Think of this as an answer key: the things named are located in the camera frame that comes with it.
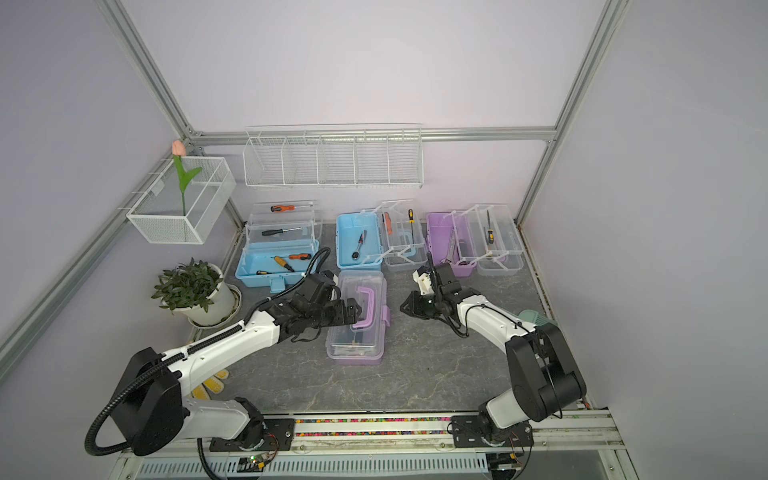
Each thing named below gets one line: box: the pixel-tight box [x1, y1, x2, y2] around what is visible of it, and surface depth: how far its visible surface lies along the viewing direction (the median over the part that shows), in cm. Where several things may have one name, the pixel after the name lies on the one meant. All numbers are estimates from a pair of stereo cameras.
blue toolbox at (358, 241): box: [335, 212, 383, 271], surface depth 114 cm
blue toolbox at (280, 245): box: [235, 201, 320, 293], surface depth 110 cm
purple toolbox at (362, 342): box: [326, 270, 391, 365], surface depth 82 cm
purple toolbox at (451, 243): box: [427, 211, 506, 277], surface depth 114 cm
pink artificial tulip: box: [172, 140, 203, 216], surface depth 87 cm
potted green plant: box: [151, 258, 224, 315], surface depth 84 cm
